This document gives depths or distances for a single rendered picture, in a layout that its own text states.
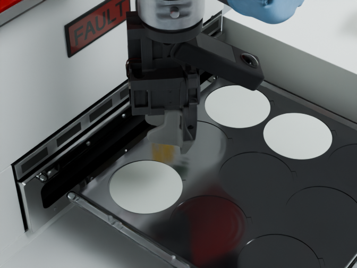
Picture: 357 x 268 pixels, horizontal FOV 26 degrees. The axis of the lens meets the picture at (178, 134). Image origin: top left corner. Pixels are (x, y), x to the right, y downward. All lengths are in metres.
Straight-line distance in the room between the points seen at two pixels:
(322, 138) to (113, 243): 0.34
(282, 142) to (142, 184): 0.22
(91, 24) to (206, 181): 0.26
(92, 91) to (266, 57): 0.32
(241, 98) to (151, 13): 0.39
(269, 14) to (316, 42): 0.48
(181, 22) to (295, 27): 0.43
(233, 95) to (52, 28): 0.36
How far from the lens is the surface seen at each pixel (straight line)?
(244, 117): 1.16
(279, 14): 0.74
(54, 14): 0.94
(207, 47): 0.89
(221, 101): 1.18
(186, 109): 0.91
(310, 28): 1.24
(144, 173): 1.07
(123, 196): 1.04
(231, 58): 0.91
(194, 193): 1.04
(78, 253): 1.09
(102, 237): 1.10
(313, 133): 1.14
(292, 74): 1.23
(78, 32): 0.98
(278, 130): 1.14
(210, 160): 1.09
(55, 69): 0.98
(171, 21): 0.84
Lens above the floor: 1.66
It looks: 42 degrees down
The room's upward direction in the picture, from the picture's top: straight up
